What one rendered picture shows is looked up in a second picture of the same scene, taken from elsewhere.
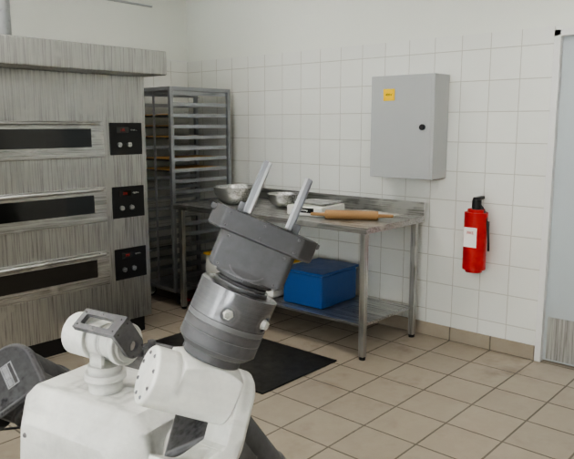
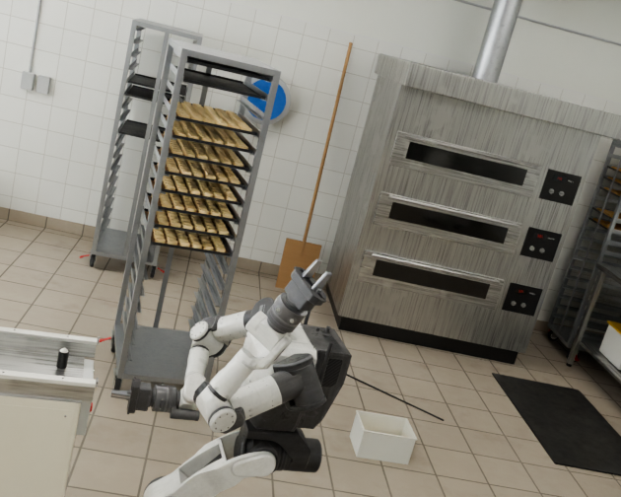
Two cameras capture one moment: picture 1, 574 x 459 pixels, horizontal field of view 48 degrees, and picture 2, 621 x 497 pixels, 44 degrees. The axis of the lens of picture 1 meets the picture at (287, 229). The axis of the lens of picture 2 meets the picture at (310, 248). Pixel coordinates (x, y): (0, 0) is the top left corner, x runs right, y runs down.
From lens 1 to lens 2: 152 cm
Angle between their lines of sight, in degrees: 39
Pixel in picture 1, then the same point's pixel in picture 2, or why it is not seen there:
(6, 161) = (444, 177)
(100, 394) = not seen: hidden behind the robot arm
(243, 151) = not seen: outside the picture
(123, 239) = (522, 275)
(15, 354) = (268, 302)
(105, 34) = (604, 78)
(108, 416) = not seen: hidden behind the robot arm
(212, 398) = (266, 338)
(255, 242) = (299, 288)
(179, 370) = (259, 322)
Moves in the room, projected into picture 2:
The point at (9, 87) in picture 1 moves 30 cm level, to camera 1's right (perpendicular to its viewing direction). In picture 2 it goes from (468, 118) to (506, 129)
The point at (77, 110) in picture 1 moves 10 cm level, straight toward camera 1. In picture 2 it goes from (521, 151) to (519, 151)
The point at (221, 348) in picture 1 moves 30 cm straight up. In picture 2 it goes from (272, 320) to (299, 213)
